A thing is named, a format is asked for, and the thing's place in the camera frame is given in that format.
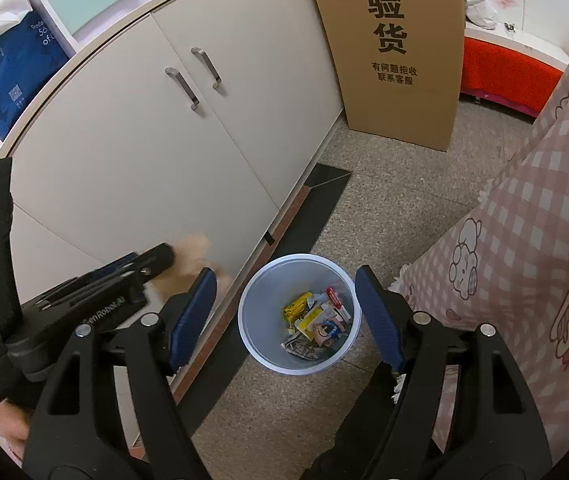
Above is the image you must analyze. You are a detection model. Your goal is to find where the beige cloth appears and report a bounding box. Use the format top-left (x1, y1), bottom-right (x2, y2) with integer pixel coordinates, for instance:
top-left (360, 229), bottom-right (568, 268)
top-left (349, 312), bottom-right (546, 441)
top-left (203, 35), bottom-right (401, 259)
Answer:
top-left (151, 234), bottom-right (232, 309)

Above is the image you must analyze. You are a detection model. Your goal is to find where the white round trash bin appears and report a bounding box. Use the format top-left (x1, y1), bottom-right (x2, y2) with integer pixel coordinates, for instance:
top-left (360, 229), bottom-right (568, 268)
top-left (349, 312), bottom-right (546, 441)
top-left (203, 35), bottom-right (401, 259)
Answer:
top-left (238, 254), bottom-right (362, 375)

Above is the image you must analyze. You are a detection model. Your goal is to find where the person left hand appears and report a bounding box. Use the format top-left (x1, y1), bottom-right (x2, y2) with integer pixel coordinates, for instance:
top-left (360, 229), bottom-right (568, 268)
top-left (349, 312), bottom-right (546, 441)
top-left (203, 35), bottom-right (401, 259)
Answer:
top-left (0, 400), bottom-right (30, 464)

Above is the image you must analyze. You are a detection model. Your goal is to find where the yellow wrapper in bin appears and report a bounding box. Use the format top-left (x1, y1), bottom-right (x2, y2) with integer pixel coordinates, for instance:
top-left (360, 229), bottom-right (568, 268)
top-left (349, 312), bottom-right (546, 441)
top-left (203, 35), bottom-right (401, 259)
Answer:
top-left (282, 292), bottom-right (314, 323)

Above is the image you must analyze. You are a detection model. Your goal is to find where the pink checkered bed sheet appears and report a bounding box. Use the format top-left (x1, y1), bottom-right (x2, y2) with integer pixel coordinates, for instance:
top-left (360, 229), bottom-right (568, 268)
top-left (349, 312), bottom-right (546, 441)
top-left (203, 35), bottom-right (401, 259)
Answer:
top-left (392, 65), bottom-right (569, 460)

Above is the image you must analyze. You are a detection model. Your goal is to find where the white curved cabinet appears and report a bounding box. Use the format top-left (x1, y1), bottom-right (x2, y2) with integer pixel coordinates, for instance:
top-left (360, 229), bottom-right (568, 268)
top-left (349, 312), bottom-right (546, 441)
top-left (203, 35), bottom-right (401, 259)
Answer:
top-left (0, 0), bottom-right (351, 456)

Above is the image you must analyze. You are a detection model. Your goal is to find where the red storage box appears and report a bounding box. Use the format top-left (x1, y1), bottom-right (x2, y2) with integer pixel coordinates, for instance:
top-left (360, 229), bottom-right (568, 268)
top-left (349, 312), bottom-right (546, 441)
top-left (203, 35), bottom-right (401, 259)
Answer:
top-left (460, 37), bottom-right (563, 118)

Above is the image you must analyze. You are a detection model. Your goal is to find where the brown cardboard box with print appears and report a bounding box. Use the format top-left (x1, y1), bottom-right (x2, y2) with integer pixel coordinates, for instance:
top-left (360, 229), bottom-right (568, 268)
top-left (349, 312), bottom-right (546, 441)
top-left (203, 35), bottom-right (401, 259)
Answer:
top-left (316, 0), bottom-right (465, 151)

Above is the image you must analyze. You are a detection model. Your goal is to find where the blue paper bag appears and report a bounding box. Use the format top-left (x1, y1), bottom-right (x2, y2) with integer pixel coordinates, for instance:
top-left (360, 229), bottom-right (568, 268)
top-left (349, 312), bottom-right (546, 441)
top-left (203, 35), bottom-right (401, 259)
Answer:
top-left (0, 11), bottom-right (68, 140)

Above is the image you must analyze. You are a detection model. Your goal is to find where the left metal cabinet handle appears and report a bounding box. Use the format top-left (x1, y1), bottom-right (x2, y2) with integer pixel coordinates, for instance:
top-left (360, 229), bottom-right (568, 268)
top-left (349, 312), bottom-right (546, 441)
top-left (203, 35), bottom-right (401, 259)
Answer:
top-left (165, 67), bottom-right (200, 110)

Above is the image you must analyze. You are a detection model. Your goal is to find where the metal cabinet handle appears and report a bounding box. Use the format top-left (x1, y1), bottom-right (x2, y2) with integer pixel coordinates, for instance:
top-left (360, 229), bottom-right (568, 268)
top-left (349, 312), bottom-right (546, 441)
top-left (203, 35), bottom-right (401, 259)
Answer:
top-left (191, 47), bottom-right (222, 90)
top-left (165, 67), bottom-right (200, 110)

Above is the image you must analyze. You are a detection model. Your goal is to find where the right metal cabinet handle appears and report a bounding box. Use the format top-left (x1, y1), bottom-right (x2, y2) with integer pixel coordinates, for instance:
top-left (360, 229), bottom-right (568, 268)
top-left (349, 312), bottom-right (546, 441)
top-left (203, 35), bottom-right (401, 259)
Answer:
top-left (191, 47), bottom-right (222, 90)

